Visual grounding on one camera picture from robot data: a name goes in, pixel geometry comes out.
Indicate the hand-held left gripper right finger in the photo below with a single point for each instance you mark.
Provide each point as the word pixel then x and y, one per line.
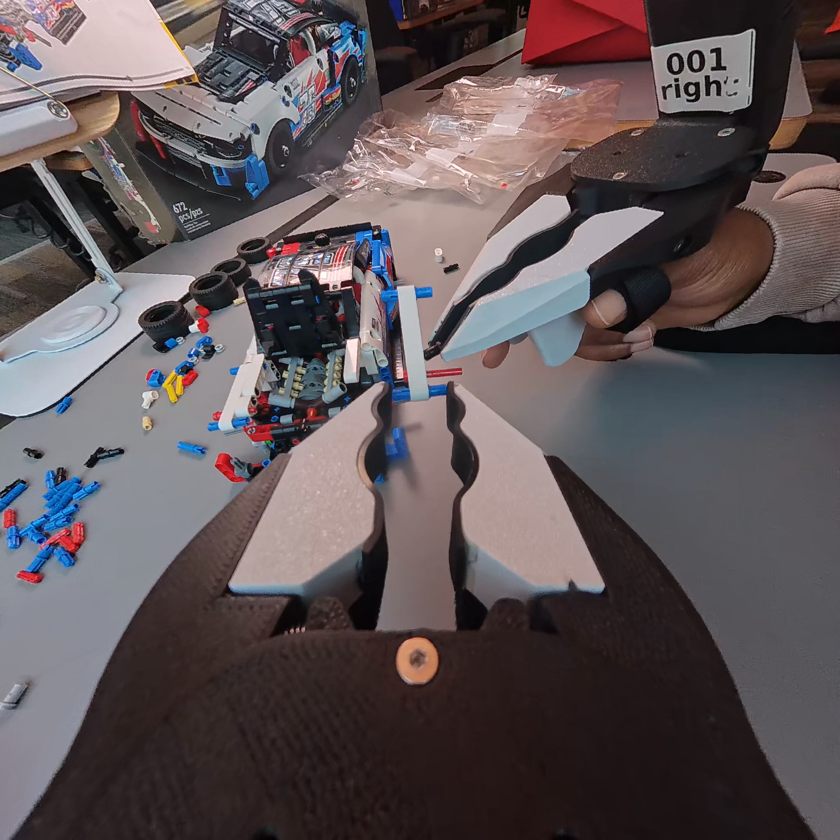
pixel 518 518

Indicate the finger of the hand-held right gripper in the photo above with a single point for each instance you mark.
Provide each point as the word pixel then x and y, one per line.
pixel 518 229
pixel 544 295

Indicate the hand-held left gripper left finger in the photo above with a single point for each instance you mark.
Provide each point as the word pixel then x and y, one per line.
pixel 308 518

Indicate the toy brick race car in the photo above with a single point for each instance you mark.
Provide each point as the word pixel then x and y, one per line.
pixel 315 315

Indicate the person's right forearm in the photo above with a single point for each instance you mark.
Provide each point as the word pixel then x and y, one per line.
pixel 800 249

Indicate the grey desk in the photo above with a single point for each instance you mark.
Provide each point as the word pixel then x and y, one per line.
pixel 656 459

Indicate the white desk lamp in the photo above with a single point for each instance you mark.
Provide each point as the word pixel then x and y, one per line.
pixel 72 321

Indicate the person's right hand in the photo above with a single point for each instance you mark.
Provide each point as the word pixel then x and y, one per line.
pixel 715 275

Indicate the red and grey brick piece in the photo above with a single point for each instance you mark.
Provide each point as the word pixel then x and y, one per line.
pixel 239 467

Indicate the clear plastic bag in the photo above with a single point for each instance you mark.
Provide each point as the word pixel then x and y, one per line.
pixel 420 157
pixel 544 105

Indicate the blue connector pin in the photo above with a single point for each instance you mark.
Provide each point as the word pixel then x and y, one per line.
pixel 64 405
pixel 191 447

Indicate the red folded bag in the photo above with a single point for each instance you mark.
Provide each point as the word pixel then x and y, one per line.
pixel 577 29

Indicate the yellow brick piece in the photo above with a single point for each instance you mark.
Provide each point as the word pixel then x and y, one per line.
pixel 172 386

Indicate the black toy tyre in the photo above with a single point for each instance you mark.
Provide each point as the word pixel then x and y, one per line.
pixel 253 249
pixel 164 321
pixel 231 270
pixel 208 290

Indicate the pile of blue red pins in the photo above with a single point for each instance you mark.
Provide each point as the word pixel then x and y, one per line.
pixel 56 518

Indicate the toy car set box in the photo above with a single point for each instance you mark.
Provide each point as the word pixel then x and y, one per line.
pixel 262 98

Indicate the small grey brick piece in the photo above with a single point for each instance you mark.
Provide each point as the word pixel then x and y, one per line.
pixel 14 695

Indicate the round wooden side table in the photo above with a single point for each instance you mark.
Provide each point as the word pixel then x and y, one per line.
pixel 85 124

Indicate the instruction booklet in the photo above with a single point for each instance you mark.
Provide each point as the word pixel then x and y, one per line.
pixel 85 46

